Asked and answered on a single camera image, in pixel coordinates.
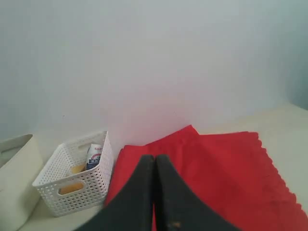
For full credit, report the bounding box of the red scalloped cloth mat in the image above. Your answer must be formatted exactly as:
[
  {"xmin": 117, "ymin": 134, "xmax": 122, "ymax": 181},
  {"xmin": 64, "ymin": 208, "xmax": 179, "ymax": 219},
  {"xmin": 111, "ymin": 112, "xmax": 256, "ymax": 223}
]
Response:
[{"xmin": 105, "ymin": 126, "xmax": 308, "ymax": 231}]

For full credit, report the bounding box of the blue white milk carton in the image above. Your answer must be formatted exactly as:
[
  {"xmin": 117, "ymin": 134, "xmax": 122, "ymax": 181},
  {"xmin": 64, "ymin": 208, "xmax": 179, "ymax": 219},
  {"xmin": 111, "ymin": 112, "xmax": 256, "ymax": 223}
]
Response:
[{"xmin": 86, "ymin": 144, "xmax": 103, "ymax": 170}]

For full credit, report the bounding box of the white perforated plastic basket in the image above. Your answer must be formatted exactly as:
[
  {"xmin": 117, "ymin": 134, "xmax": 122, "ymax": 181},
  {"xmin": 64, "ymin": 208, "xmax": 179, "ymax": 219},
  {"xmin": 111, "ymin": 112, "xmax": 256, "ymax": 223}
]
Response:
[{"xmin": 32, "ymin": 131, "xmax": 115, "ymax": 217}]

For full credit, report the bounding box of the yellow cheese wedge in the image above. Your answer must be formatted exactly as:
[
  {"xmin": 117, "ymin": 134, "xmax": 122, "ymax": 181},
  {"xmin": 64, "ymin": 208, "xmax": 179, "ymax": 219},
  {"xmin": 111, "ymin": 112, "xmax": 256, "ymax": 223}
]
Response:
[{"xmin": 71, "ymin": 164, "xmax": 86, "ymax": 174}]

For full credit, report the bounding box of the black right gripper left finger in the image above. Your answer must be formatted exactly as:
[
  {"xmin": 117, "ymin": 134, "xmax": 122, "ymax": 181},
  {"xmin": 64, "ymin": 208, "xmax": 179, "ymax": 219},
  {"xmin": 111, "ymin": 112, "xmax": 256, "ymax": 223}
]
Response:
[{"xmin": 76, "ymin": 155, "xmax": 154, "ymax": 231}]

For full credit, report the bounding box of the cream plastic tub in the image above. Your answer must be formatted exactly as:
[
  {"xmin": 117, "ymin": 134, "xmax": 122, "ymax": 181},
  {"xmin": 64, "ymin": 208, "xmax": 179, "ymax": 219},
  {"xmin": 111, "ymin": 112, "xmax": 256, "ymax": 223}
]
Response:
[{"xmin": 0, "ymin": 134, "xmax": 43, "ymax": 231}]

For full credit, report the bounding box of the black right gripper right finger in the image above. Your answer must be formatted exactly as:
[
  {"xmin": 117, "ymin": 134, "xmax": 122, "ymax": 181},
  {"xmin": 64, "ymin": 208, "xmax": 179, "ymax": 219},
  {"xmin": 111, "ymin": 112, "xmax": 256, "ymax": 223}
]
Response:
[{"xmin": 155, "ymin": 154, "xmax": 239, "ymax": 231}]

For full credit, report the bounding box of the yellow lemon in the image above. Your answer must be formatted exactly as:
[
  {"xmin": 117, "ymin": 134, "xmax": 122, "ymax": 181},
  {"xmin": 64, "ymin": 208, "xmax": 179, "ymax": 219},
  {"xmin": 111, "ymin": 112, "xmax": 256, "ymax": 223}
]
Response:
[{"xmin": 59, "ymin": 182, "xmax": 84, "ymax": 195}]

